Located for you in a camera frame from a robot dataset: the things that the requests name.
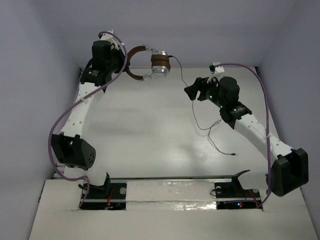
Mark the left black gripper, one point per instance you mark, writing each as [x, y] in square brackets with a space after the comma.
[120, 59]

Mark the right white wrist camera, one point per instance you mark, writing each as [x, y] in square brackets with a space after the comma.
[217, 72]

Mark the aluminium rail left side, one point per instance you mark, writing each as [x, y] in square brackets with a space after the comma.
[67, 124]

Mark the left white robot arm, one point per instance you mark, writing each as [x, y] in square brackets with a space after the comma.
[69, 146]

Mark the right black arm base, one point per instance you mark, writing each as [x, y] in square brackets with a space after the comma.
[231, 195]

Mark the brown silver headphones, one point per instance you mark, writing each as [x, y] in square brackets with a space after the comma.
[160, 63]

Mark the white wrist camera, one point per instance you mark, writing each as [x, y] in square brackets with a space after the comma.
[217, 72]
[107, 36]

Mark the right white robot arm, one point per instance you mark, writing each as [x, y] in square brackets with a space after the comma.
[288, 168]

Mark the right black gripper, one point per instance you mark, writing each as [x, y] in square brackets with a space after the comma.
[200, 84]

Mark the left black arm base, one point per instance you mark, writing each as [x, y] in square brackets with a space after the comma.
[110, 196]

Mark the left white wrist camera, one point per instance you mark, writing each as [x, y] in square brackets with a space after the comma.
[107, 36]

